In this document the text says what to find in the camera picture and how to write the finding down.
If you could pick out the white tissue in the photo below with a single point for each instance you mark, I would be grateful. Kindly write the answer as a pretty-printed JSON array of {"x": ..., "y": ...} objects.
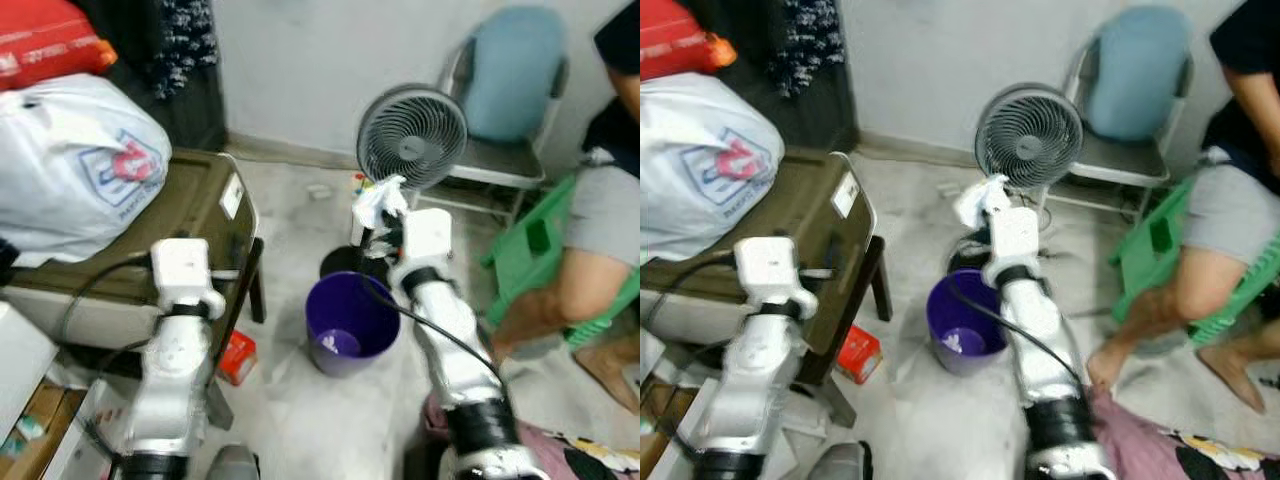
[
  {"x": 980, "y": 198},
  {"x": 378, "y": 200}
]

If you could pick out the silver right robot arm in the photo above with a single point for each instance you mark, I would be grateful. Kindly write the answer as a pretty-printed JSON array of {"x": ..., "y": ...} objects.
[
  {"x": 1040, "y": 350},
  {"x": 455, "y": 350}
]

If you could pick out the purple waste bin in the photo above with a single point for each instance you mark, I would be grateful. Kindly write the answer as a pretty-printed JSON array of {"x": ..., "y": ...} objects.
[
  {"x": 330, "y": 300},
  {"x": 945, "y": 300}
]

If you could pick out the brown table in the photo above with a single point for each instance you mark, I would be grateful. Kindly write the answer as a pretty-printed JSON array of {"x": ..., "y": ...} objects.
[
  {"x": 815, "y": 200},
  {"x": 200, "y": 200}
]

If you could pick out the small red box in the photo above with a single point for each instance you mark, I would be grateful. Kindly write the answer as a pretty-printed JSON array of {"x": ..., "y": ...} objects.
[
  {"x": 238, "y": 358},
  {"x": 860, "y": 355}
]

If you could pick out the white paper scrap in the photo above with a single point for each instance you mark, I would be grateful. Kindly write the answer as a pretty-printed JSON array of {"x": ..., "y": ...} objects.
[
  {"x": 958, "y": 342},
  {"x": 340, "y": 342}
]

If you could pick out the grey floor fan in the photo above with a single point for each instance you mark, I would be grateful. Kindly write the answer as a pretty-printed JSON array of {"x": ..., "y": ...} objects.
[
  {"x": 412, "y": 137},
  {"x": 1030, "y": 137}
]

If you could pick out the green plastic stool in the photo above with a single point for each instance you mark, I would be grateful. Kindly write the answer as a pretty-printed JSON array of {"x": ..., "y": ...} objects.
[
  {"x": 535, "y": 250},
  {"x": 1150, "y": 240}
]

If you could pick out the white printed plastic bag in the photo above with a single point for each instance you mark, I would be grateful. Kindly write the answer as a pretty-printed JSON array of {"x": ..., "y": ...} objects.
[
  {"x": 60, "y": 170},
  {"x": 700, "y": 170}
]

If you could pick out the grey robot left leg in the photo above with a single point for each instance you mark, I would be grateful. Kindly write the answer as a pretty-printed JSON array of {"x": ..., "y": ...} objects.
[
  {"x": 232, "y": 465},
  {"x": 840, "y": 463}
]

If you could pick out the white box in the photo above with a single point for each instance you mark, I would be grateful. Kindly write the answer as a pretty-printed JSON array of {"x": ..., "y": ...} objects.
[{"x": 25, "y": 355}]

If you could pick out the seated person in grey shorts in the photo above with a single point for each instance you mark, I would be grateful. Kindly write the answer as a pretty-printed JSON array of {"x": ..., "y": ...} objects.
[
  {"x": 1225, "y": 210},
  {"x": 600, "y": 210}
]

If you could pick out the blue grey folding chair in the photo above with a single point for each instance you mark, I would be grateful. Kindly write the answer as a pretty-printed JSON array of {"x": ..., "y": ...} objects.
[
  {"x": 515, "y": 70},
  {"x": 1140, "y": 70}
]

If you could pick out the brown cardboard box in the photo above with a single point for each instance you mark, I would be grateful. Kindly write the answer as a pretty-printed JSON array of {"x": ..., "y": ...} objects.
[
  {"x": 665, "y": 435},
  {"x": 35, "y": 435}
]

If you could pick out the dark patterned hanging cloth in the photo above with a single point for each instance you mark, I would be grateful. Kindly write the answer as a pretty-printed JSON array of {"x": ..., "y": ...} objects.
[
  {"x": 812, "y": 45},
  {"x": 185, "y": 45}
]

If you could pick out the pink cartoon print blanket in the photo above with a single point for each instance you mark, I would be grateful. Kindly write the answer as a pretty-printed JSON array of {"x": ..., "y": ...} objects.
[
  {"x": 1140, "y": 430},
  {"x": 540, "y": 430}
]

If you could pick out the red bag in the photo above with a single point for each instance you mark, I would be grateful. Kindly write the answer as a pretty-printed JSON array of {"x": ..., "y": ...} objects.
[
  {"x": 680, "y": 35},
  {"x": 50, "y": 40}
]

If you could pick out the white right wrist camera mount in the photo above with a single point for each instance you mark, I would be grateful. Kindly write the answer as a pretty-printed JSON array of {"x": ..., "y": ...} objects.
[
  {"x": 1017, "y": 238},
  {"x": 427, "y": 240}
]

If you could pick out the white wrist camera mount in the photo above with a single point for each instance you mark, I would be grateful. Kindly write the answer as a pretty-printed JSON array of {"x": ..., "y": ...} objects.
[
  {"x": 1017, "y": 238},
  {"x": 427, "y": 240},
  {"x": 768, "y": 268},
  {"x": 182, "y": 268}
]

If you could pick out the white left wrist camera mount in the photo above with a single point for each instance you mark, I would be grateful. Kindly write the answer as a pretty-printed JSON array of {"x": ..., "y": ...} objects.
[
  {"x": 182, "y": 268},
  {"x": 768, "y": 268}
]

